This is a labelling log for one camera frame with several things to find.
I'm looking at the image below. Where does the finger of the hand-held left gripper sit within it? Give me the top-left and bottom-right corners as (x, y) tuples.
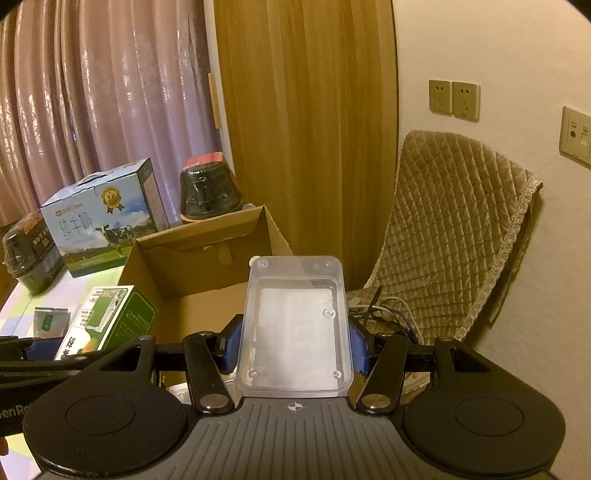
(0, 336), (93, 387)

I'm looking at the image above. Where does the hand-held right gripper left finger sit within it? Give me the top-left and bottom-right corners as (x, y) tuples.
(83, 315), (245, 415)

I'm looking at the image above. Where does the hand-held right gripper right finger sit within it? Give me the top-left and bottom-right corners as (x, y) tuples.
(346, 315), (502, 415)

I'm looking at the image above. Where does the brown cardboard box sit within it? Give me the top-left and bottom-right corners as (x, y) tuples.
(117, 204), (295, 393)

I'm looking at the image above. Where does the clear plastic box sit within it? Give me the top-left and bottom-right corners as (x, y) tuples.
(235, 254), (355, 398)

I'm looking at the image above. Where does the white green paper box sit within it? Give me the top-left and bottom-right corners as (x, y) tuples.
(54, 285), (160, 361)

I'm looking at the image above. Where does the plaid cloth-covered desktop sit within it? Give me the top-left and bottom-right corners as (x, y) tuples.
(0, 265), (132, 478)

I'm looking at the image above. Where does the silver green pouch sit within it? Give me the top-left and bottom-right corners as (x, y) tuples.
(34, 307), (71, 339)

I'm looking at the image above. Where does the dark shrink-wrapped noodle bowl pack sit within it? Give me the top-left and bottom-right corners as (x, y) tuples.
(1, 211), (66, 295)

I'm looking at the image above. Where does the blue milk carton with cow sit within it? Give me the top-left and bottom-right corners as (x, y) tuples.
(39, 158), (171, 278)

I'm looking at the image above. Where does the dark noodle bowl red lid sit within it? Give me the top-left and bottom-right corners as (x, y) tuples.
(179, 152), (244, 225)

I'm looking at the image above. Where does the chair with quilted cover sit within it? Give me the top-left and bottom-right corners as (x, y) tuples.
(346, 130), (544, 393)

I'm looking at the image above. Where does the wooden wardrobe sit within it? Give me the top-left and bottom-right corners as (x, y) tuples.
(203, 0), (399, 289)

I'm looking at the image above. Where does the pink curtain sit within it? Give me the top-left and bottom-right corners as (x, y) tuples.
(0, 0), (232, 227)

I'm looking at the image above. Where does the white cable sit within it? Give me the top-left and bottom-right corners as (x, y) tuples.
(351, 295), (419, 333)

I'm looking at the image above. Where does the beige wall socket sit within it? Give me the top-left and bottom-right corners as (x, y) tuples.
(428, 79), (453, 114)
(451, 82), (481, 121)

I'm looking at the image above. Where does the beige wall switch plate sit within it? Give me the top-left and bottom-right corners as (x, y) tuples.
(558, 106), (591, 167)

